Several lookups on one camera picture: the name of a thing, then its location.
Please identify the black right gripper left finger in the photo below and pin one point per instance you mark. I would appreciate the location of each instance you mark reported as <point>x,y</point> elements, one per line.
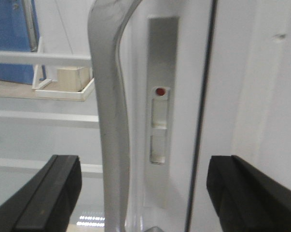
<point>46,202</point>

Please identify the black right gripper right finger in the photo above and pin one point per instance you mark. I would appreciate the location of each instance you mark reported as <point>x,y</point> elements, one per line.
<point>245,199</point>

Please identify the white framed sliding glass door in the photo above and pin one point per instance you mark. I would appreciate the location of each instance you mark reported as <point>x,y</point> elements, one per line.
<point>34,129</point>

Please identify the grey metal door handle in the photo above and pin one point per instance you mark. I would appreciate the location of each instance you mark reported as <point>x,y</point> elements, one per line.
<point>106,23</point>

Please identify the grey door lock plate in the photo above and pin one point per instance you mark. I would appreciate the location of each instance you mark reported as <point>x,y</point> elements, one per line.
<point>161,72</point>

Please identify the light wooden block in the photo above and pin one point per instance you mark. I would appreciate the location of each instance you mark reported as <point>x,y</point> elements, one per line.
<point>73,79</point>

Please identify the blue panel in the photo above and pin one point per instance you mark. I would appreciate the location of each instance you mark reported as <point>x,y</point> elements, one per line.
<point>19,32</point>

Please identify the white outer door frame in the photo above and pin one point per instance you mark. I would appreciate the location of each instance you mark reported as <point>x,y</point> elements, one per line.
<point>247,108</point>

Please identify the white wooden support bracket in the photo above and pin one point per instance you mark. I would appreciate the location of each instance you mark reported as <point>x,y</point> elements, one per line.
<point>45,83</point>

